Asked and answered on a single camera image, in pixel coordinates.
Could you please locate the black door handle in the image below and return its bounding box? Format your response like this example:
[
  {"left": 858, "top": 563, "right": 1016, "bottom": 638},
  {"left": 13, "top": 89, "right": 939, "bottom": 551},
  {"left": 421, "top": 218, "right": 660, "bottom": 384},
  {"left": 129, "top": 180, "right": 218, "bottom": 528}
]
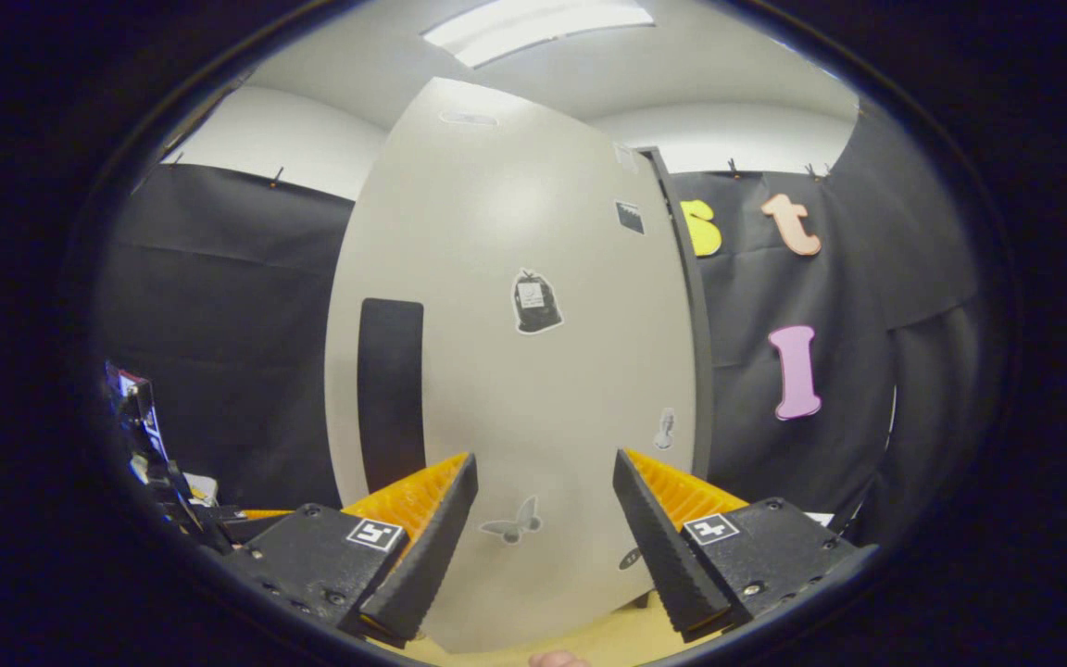
[{"left": 357, "top": 297, "right": 427, "bottom": 495}]

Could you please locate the black backdrop cloth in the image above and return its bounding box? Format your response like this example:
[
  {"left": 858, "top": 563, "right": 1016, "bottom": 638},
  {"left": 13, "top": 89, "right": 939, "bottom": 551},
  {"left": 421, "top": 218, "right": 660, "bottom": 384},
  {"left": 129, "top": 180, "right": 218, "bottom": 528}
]
[{"left": 94, "top": 93, "right": 979, "bottom": 547}]

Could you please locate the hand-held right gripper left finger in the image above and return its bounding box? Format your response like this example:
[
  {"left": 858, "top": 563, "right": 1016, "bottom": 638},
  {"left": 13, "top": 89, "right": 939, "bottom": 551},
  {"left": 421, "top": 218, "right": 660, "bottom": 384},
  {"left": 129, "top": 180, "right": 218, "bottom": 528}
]
[{"left": 223, "top": 451, "right": 479, "bottom": 649}]

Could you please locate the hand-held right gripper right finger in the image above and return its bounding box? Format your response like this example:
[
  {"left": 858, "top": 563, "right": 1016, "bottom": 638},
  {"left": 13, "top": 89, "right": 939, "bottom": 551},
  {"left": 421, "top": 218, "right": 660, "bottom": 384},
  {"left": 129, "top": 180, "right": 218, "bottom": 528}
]
[{"left": 612, "top": 448, "right": 877, "bottom": 643}]

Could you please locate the grey cabinet door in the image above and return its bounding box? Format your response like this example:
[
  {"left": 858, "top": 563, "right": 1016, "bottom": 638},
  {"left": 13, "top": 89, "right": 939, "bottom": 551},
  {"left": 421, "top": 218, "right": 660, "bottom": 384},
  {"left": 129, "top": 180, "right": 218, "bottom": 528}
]
[{"left": 324, "top": 77, "right": 701, "bottom": 654}]

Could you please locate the long ceiling light panel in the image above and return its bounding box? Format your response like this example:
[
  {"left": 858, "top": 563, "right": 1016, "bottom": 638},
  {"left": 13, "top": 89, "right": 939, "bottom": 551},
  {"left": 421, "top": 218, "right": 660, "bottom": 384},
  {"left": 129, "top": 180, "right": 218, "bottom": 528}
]
[{"left": 421, "top": 0, "right": 655, "bottom": 69}]

